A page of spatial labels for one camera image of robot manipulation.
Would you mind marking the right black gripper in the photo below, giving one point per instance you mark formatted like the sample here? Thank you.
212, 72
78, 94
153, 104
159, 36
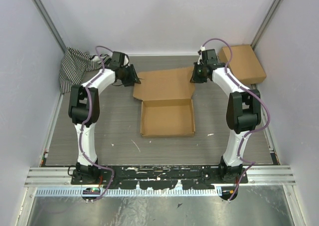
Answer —
196, 79

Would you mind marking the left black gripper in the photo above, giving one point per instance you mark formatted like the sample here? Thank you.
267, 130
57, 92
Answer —
133, 78

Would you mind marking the brown cardboard box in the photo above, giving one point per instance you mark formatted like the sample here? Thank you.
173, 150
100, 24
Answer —
245, 66
167, 106

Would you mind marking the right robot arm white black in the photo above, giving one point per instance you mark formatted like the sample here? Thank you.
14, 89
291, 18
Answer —
243, 112

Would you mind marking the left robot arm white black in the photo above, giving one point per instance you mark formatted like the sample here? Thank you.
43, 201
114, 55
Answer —
84, 111

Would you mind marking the folded brown cardboard box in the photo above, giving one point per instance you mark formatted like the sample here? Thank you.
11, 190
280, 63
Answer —
245, 66

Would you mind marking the striped black white cloth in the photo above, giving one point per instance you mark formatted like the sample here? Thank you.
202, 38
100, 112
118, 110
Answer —
74, 65

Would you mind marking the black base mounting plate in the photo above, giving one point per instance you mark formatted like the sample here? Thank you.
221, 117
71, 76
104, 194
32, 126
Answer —
211, 175

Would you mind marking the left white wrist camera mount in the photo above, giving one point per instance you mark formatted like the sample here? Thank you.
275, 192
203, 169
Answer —
126, 60

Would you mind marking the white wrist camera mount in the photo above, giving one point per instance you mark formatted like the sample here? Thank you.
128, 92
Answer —
200, 52
126, 60

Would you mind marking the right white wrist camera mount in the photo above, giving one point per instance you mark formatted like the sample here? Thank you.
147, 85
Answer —
200, 52

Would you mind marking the white slotted cable duct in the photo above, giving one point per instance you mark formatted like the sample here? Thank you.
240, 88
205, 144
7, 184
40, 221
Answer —
82, 191

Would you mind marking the aluminium rail front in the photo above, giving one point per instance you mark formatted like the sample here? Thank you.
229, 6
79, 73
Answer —
256, 175

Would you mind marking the left aluminium frame post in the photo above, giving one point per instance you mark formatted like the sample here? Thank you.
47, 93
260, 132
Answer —
50, 24

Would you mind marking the aluminium frame post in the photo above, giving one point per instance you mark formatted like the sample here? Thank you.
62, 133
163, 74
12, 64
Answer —
50, 24
265, 23

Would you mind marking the right aluminium frame post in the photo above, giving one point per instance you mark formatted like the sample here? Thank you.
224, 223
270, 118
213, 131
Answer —
265, 23

